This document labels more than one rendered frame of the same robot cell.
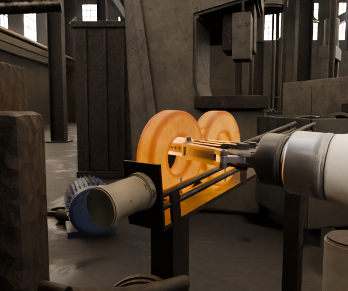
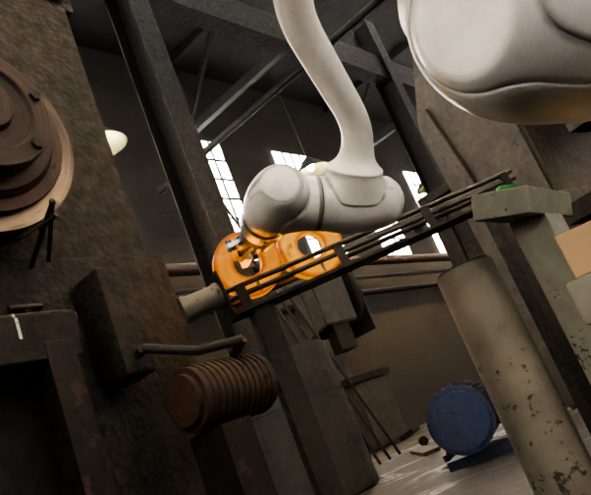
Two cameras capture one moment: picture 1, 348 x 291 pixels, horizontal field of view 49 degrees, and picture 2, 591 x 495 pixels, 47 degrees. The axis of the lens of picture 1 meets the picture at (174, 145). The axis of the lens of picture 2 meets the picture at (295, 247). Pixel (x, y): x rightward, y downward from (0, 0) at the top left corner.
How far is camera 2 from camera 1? 115 cm
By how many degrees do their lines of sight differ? 41
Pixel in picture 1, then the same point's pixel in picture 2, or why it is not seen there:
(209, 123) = not seen: hidden behind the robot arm
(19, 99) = (157, 274)
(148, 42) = (473, 175)
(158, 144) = (219, 259)
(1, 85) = (134, 268)
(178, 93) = not seen: hidden behind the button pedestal
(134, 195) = (200, 296)
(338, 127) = not seen: outside the picture
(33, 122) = (111, 270)
